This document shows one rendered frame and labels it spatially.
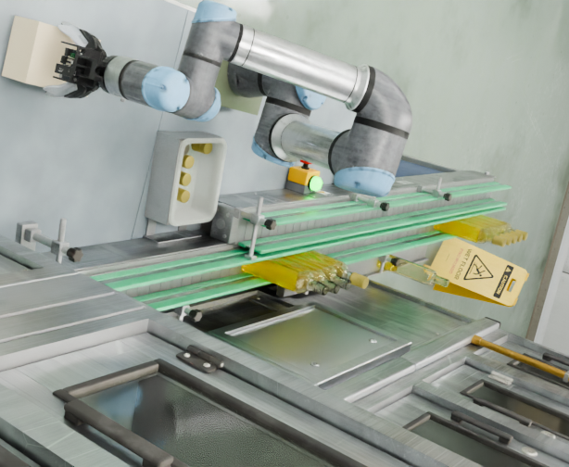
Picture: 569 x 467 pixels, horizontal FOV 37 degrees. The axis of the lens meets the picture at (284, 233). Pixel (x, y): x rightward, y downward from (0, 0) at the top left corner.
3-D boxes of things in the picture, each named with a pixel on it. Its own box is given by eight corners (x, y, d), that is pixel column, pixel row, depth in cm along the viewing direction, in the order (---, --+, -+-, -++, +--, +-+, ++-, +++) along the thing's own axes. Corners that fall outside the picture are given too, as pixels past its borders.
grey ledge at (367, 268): (259, 287, 260) (287, 299, 254) (263, 260, 258) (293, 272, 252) (403, 251, 337) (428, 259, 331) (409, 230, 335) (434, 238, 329)
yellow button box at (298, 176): (284, 187, 261) (303, 194, 257) (288, 164, 259) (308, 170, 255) (297, 186, 267) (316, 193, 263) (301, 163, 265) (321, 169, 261)
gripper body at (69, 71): (58, 38, 159) (102, 49, 152) (93, 48, 166) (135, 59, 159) (49, 78, 160) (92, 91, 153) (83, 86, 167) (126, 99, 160)
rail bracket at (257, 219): (226, 251, 224) (262, 266, 217) (236, 190, 220) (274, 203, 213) (233, 249, 226) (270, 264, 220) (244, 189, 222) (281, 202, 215)
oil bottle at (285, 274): (240, 270, 233) (302, 296, 221) (243, 251, 231) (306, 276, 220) (252, 267, 237) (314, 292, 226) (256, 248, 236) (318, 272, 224)
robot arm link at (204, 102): (234, 72, 162) (198, 57, 152) (217, 129, 163) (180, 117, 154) (204, 64, 166) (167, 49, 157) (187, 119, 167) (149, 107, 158)
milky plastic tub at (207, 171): (145, 218, 214) (169, 227, 209) (158, 131, 208) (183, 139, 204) (191, 212, 228) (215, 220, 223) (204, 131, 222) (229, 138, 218)
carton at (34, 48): (15, 15, 165) (39, 21, 161) (77, 33, 178) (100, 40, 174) (1, 75, 166) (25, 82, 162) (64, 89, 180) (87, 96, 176)
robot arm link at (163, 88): (187, 119, 153) (155, 109, 145) (145, 107, 159) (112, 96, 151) (199, 77, 152) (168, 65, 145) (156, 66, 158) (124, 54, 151)
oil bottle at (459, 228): (433, 229, 329) (499, 250, 314) (436, 215, 328) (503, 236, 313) (439, 227, 334) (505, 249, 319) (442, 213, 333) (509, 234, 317)
